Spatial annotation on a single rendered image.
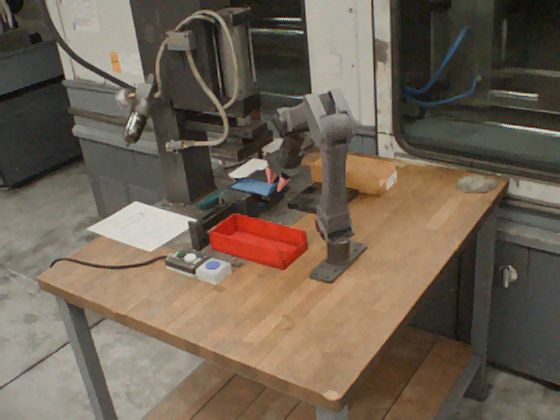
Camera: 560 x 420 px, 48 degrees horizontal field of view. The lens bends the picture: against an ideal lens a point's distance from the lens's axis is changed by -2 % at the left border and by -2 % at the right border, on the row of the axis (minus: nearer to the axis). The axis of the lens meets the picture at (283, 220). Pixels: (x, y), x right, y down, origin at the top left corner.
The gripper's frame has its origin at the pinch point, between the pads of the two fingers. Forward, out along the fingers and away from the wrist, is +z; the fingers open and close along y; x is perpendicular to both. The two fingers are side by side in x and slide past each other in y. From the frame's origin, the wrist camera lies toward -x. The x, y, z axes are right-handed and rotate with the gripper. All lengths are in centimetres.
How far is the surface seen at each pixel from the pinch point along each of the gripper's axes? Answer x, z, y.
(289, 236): 12.7, 1.0, -15.1
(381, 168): -35.8, -2.7, -17.6
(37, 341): 16, 154, 78
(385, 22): -57, -37, 9
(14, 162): -90, 207, 237
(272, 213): -1.2, 10.8, -2.1
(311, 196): -12.7, 5.5, -7.4
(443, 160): -56, -7, -31
